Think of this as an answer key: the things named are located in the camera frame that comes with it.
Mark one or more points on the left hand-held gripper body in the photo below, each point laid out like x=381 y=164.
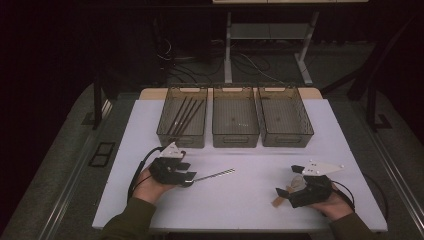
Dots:
x=165 y=171

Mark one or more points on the smoky clear plastic bin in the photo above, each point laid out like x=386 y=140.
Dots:
x=235 y=116
x=196 y=130
x=285 y=116

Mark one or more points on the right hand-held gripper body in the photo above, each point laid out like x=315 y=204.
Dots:
x=311 y=193

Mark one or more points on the black chopstick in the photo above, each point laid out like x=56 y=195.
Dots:
x=182 y=116
x=178 y=113

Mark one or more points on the brown chopstick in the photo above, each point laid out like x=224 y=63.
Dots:
x=187 y=116
x=192 y=116

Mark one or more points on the wooden spoon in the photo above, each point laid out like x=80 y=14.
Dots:
x=297 y=182

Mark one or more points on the white table cover board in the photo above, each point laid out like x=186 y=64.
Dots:
x=240 y=206

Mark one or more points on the person's left hand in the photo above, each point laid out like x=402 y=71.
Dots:
x=150 y=190

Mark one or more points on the metal spoon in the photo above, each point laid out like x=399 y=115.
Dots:
x=213 y=175

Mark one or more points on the black metal stand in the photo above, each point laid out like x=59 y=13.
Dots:
x=97 y=103
x=371 y=106

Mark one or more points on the aluminium floor rail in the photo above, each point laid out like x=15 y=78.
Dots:
x=400 y=186
x=71 y=186

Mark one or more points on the person's right hand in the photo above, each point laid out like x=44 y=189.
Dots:
x=333 y=206

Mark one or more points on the grey metal desk frame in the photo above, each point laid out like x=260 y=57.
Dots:
x=270 y=31

